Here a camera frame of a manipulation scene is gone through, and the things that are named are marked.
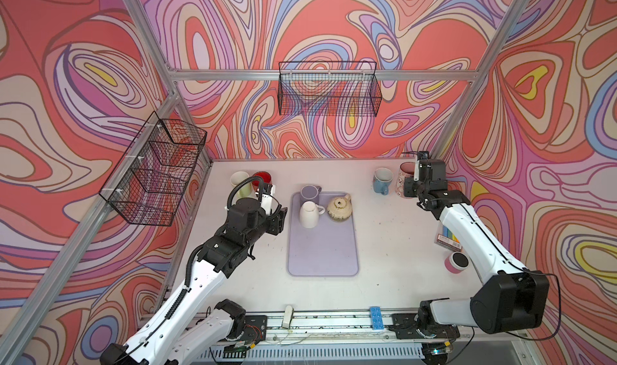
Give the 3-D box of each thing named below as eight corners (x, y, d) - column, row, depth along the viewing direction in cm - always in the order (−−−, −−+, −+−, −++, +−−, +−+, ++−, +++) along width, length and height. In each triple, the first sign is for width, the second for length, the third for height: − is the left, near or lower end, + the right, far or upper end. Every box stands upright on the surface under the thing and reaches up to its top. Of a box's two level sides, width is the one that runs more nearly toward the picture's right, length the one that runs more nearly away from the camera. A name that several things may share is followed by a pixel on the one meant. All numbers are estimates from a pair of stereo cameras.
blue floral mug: (374, 199, 105) (379, 186, 98) (370, 180, 112) (374, 167, 105) (391, 199, 105) (397, 186, 98) (386, 180, 112) (391, 167, 105)
